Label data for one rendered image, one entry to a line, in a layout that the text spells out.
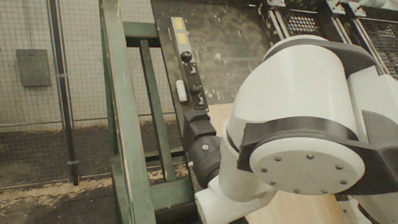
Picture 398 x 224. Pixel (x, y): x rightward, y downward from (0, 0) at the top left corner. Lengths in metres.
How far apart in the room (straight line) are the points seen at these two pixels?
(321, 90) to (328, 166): 0.06
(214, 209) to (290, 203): 0.55
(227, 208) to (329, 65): 0.28
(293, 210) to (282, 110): 0.76
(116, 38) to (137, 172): 0.45
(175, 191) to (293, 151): 0.65
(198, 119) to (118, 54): 0.42
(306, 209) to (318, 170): 0.78
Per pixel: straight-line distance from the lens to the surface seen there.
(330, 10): 1.58
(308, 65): 0.21
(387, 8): 2.10
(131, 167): 0.69
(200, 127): 0.50
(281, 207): 0.90
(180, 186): 0.79
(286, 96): 0.19
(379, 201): 0.29
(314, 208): 0.99
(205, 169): 0.44
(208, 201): 0.41
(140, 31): 1.02
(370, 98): 0.24
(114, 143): 1.74
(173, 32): 0.96
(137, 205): 0.68
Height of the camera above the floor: 1.53
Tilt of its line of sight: 14 degrees down
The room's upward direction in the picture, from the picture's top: straight up
